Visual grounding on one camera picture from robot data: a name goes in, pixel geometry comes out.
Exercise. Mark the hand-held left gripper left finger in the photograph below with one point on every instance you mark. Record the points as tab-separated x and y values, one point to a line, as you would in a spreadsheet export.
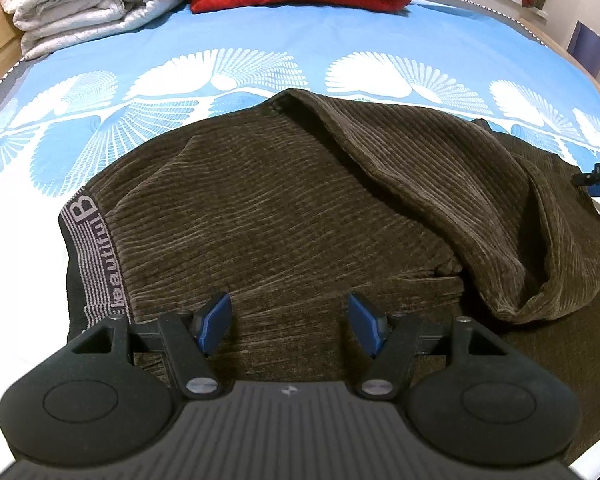
216	319

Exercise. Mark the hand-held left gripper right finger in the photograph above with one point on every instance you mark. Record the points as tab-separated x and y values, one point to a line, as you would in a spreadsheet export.
364	320

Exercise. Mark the blue white printed bed sheet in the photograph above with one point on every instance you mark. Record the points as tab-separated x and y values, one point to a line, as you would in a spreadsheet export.
300	45

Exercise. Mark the white folded blanket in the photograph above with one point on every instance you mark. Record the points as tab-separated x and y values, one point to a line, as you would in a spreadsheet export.
85	5

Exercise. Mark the purple wall panel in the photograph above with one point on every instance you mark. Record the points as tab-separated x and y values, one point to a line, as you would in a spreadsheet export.
587	45

